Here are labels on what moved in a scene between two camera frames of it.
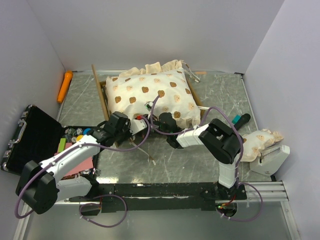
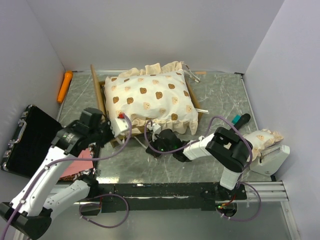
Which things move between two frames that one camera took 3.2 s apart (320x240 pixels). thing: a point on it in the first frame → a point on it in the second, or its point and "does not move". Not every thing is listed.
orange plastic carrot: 68,78 does not move
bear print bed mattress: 166,87 does not move
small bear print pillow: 255,142 does not move
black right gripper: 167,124 → 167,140
